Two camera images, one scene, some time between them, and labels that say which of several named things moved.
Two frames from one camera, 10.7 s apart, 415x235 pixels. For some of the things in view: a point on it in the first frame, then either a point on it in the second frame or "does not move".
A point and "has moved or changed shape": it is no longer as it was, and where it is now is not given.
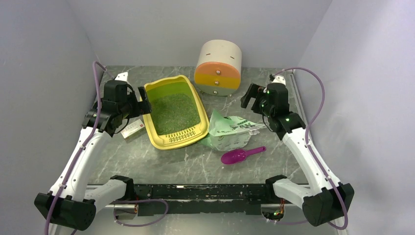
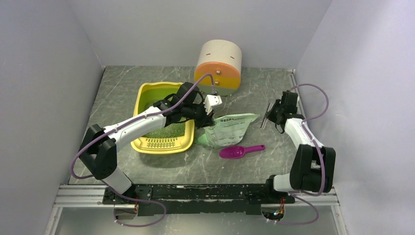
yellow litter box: (178, 116) has moved or changed shape
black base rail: (201, 199) does not move
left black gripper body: (131, 107) → (197, 112)
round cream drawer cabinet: (218, 72) does not move
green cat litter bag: (229, 133) has moved or changed shape
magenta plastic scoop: (236, 156) has moved or changed shape
